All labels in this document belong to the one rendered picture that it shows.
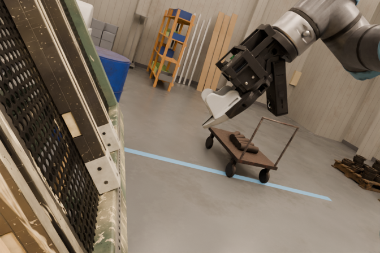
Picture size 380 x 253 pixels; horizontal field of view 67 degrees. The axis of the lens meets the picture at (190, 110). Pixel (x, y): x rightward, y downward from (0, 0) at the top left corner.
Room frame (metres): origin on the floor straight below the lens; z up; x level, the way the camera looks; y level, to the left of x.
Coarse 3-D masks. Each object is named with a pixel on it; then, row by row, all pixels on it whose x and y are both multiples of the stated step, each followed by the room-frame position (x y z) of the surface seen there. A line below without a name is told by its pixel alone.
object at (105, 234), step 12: (120, 120) 1.63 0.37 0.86; (120, 132) 1.46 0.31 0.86; (120, 144) 1.31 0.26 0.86; (120, 156) 1.18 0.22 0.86; (108, 192) 0.84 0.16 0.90; (108, 204) 0.78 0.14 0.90; (108, 216) 0.72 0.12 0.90; (96, 228) 0.69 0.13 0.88; (108, 228) 0.68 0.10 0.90; (96, 240) 0.64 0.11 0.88; (108, 240) 0.63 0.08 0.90; (96, 252) 0.60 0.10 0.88; (108, 252) 0.59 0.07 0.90
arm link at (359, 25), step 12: (360, 12) 0.55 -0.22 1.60; (348, 24) 0.53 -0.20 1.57; (360, 24) 0.53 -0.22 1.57; (336, 36) 0.54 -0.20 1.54; (348, 36) 0.53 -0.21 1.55; (360, 36) 0.49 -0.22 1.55; (336, 48) 0.55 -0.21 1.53; (348, 48) 0.52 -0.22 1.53; (348, 60) 0.53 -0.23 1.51; (360, 72) 0.54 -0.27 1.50; (372, 72) 0.54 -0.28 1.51
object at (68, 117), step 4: (68, 112) 0.79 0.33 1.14; (64, 116) 0.78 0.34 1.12; (68, 116) 0.79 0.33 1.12; (72, 116) 0.79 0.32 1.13; (64, 120) 0.78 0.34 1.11; (68, 120) 0.79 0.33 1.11; (72, 120) 0.79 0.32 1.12; (68, 124) 0.79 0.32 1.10; (72, 124) 0.79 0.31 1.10; (76, 124) 0.79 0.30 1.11; (68, 128) 0.79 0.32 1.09; (72, 128) 0.79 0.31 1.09; (76, 128) 0.80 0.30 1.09; (72, 132) 0.79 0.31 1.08; (76, 132) 0.80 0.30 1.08; (80, 132) 0.80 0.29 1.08; (72, 136) 0.79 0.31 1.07; (76, 136) 0.80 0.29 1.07
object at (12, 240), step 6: (6, 234) 0.31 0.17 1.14; (12, 234) 0.32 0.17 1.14; (6, 240) 0.31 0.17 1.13; (12, 240) 0.32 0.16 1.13; (6, 246) 0.32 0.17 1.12; (12, 246) 0.32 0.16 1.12; (18, 246) 0.32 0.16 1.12; (12, 252) 0.32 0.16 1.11; (18, 252) 0.32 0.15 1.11; (24, 252) 0.32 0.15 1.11
